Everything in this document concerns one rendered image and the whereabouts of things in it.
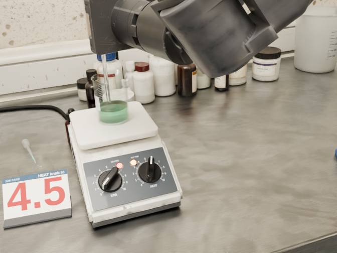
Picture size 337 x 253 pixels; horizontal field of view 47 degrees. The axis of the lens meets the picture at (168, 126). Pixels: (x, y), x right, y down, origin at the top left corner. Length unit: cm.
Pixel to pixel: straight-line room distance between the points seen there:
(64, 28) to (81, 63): 9
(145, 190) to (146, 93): 37
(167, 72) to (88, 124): 33
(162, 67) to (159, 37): 51
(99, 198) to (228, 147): 27
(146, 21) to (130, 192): 24
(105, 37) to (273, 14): 21
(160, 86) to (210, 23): 60
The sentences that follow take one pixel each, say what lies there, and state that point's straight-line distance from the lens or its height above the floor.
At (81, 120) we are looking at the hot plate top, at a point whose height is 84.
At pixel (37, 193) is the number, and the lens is 59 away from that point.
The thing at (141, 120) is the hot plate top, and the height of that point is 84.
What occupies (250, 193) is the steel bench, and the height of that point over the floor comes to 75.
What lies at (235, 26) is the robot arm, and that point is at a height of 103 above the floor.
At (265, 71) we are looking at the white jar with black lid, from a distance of 99.
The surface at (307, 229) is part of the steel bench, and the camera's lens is 55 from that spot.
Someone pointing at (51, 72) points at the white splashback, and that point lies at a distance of 97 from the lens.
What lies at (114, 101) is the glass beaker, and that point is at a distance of 57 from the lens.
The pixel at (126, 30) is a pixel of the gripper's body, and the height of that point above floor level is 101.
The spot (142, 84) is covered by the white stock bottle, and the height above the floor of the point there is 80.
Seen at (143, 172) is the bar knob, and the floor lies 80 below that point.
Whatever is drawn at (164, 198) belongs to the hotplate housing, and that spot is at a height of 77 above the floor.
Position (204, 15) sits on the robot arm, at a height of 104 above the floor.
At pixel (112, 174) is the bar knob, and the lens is 52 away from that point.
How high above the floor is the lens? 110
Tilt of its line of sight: 27 degrees down
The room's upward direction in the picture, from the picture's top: 2 degrees counter-clockwise
